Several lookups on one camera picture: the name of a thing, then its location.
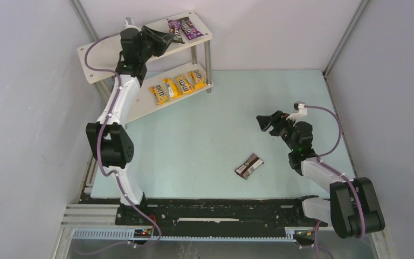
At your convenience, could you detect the purple M&M bag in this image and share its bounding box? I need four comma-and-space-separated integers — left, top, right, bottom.
167, 19, 185, 44
178, 17, 204, 40

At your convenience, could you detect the brown M&M bag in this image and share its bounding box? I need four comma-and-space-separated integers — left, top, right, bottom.
234, 153, 264, 180

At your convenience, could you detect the yellow M&M bag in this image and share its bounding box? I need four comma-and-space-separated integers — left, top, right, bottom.
149, 85, 170, 105
188, 70, 207, 90
175, 74, 194, 94

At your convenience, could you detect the yellow candy bag barcode up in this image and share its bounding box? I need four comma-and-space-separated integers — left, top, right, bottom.
163, 78, 182, 99

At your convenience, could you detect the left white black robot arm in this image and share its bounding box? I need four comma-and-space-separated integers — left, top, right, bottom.
86, 26, 175, 206

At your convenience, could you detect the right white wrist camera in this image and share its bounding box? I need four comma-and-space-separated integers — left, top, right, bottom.
287, 101, 308, 121

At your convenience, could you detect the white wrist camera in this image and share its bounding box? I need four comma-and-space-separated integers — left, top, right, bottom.
124, 17, 141, 31
287, 101, 308, 121

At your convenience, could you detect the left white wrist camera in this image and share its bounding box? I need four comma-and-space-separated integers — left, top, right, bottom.
124, 17, 141, 31

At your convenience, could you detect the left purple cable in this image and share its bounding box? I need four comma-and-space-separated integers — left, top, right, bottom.
84, 32, 162, 247

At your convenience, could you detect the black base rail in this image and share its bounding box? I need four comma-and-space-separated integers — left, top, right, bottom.
115, 197, 316, 238

